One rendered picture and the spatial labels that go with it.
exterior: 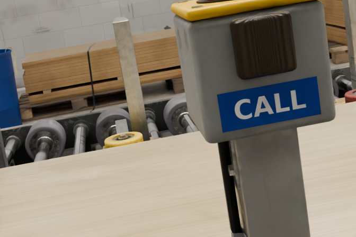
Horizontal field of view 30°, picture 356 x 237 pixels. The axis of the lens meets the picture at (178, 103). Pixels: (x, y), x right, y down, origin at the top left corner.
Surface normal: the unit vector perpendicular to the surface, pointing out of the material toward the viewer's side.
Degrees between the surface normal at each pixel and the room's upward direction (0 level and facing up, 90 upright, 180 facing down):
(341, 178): 0
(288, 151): 90
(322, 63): 90
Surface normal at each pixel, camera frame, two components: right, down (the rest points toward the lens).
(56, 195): -0.16, -0.96
